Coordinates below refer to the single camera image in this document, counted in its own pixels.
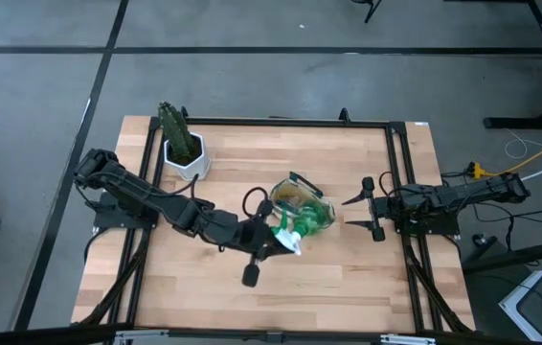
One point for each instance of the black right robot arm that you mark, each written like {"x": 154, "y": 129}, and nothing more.
{"x": 467, "y": 194}

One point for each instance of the silver metal bracket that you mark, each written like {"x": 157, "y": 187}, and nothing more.
{"x": 407, "y": 339}
{"x": 142, "y": 335}

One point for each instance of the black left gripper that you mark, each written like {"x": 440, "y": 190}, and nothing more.
{"x": 256, "y": 239}

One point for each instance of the green spray bottle white head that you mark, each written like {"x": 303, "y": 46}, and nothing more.
{"x": 311, "y": 220}

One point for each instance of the green cactus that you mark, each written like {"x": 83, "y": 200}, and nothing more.
{"x": 175, "y": 129}

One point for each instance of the black desk base bar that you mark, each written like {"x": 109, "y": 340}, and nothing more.
{"x": 515, "y": 256}

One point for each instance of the black chair leg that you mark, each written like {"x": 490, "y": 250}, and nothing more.
{"x": 370, "y": 12}

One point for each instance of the black aluminium table frame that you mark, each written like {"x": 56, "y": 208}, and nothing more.
{"x": 300, "y": 122}

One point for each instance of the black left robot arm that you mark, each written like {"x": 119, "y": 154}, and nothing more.
{"x": 175, "y": 211}

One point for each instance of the black desk leg frame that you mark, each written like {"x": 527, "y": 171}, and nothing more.
{"x": 529, "y": 122}

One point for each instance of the white cardboard box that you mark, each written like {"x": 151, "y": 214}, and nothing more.
{"x": 515, "y": 306}

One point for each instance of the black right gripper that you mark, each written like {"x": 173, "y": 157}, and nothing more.
{"x": 380, "y": 211}

